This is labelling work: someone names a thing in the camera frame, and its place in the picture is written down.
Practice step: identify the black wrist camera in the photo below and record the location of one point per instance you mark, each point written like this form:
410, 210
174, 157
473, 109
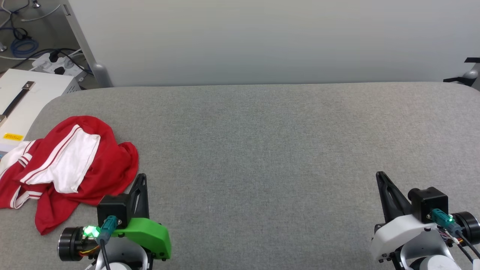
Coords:
427, 200
112, 205

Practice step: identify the white power strip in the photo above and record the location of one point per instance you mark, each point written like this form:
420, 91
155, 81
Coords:
65, 65

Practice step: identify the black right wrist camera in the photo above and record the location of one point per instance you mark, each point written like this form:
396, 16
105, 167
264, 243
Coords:
427, 200

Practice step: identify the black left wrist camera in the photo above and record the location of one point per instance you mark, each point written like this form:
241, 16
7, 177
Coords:
112, 205

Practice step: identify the black chair base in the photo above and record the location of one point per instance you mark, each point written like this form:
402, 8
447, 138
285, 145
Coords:
470, 77

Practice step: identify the grey metal post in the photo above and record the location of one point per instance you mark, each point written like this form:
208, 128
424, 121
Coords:
84, 41

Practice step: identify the red and white basketball jersey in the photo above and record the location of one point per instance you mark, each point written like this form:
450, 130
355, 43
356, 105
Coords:
108, 168

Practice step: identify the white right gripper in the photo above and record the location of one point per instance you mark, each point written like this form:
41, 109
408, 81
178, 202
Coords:
393, 234

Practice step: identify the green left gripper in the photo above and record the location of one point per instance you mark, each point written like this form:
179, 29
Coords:
150, 232

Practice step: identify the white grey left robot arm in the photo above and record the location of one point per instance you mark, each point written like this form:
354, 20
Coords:
71, 243

